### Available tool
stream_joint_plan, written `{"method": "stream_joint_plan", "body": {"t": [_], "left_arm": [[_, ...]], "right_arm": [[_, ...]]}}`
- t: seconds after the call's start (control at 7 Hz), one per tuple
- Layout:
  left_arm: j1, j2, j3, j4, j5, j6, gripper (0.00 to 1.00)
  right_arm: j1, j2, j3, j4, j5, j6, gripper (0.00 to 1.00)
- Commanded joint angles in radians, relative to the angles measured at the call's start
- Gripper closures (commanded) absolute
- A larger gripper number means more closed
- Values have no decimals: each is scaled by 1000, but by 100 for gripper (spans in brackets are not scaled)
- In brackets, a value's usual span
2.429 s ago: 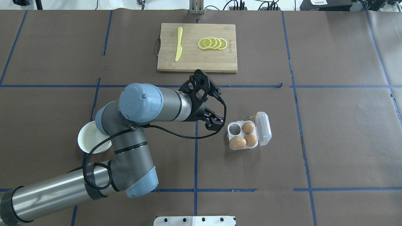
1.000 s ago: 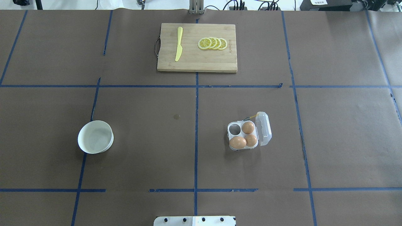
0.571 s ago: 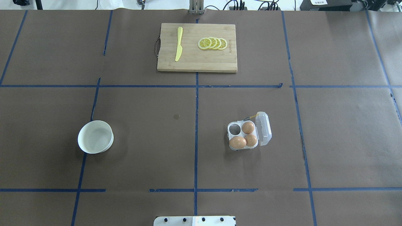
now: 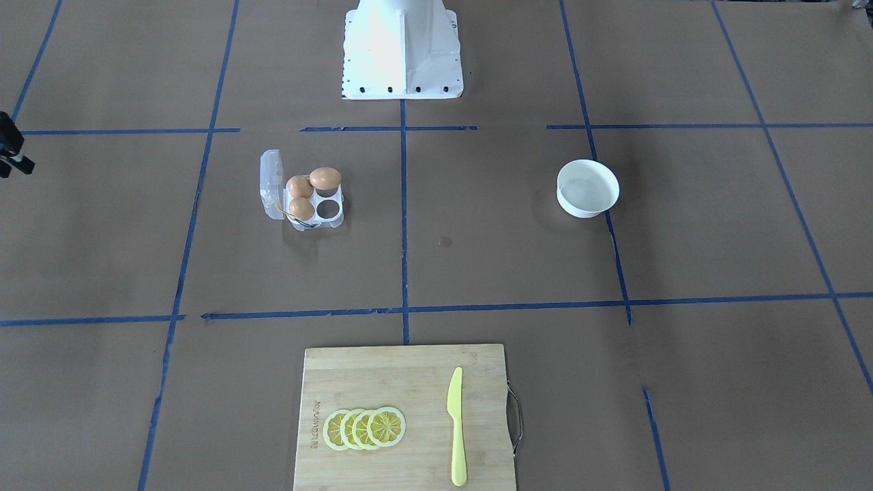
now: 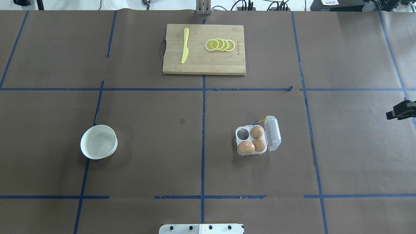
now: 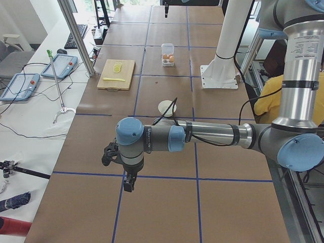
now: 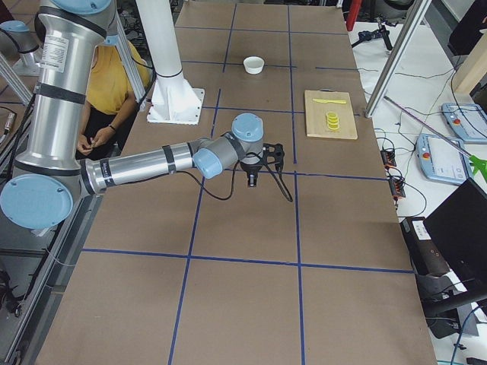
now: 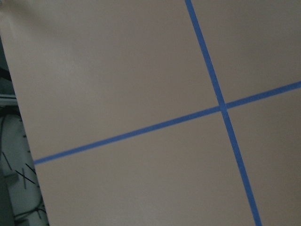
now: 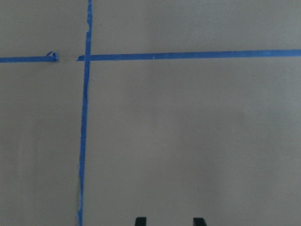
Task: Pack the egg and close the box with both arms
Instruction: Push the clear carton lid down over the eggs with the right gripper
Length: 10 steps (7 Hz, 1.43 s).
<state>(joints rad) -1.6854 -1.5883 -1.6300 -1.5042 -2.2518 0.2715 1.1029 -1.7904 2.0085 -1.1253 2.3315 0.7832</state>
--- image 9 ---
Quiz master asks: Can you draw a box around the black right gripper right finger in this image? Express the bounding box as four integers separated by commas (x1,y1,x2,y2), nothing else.
193,218,207,226

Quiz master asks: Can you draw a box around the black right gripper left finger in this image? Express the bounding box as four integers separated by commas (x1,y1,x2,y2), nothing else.
135,217,146,226

